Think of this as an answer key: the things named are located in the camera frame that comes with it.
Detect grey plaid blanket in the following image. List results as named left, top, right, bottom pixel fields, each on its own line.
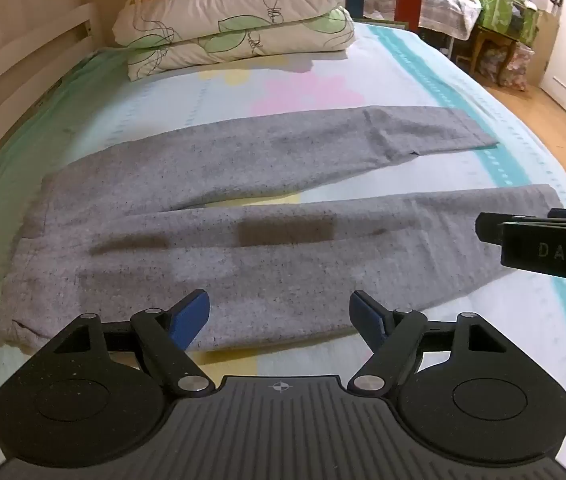
left=423, top=0, right=484, bottom=41

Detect floral fabric bag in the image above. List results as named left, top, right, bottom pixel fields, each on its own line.
left=505, top=42, right=536, bottom=92

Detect cardboard panel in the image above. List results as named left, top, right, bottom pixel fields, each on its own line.
left=528, top=7, right=561, bottom=91

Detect green bag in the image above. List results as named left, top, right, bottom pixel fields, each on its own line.
left=473, top=0, right=538, bottom=46

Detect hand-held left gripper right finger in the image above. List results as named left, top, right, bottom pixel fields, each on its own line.
left=347, top=290, right=510, bottom=397

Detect wooden stool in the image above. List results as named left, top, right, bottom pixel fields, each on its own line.
left=468, top=25, right=521, bottom=86

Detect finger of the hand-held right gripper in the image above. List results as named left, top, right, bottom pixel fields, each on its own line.
left=477, top=208, right=566, bottom=247

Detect red post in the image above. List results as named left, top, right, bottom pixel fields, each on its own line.
left=395, top=0, right=426, bottom=33

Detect floral bed sheet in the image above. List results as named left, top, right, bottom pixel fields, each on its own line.
left=0, top=20, right=566, bottom=480

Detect yellow patterned pillow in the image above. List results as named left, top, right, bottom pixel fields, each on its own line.
left=112, top=0, right=349, bottom=48

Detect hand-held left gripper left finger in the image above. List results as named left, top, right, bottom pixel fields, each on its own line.
left=53, top=288, right=216, bottom=397

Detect green leaf pillow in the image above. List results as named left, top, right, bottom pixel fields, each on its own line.
left=127, top=6, right=356, bottom=81

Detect grey pants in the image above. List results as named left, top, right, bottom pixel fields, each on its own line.
left=0, top=105, right=566, bottom=353

